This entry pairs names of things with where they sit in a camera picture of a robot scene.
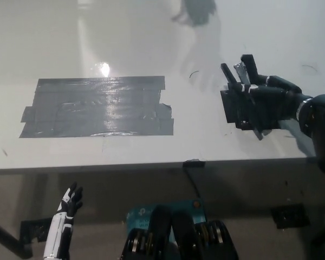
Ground person's hand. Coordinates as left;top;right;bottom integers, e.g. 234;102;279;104
171;0;217;28

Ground grey duct tape patch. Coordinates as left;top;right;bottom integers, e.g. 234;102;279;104
18;75;175;139

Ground thin black cable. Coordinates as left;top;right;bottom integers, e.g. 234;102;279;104
184;166;202;201

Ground black floor tape patch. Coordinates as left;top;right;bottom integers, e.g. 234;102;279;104
19;218;53;244
270;204;311;230

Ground black robot torso blocks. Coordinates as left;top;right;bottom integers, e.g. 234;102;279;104
120;205;239;260

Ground teal router box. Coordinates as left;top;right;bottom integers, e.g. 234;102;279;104
126;199;208;244

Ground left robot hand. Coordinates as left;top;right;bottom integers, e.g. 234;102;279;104
42;181;84;260

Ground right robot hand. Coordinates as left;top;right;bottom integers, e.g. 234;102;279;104
220;62;304;134

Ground small black tape piece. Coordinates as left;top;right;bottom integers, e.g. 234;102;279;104
182;159;206;167

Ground black desk frame bar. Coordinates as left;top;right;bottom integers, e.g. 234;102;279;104
0;216;34;260

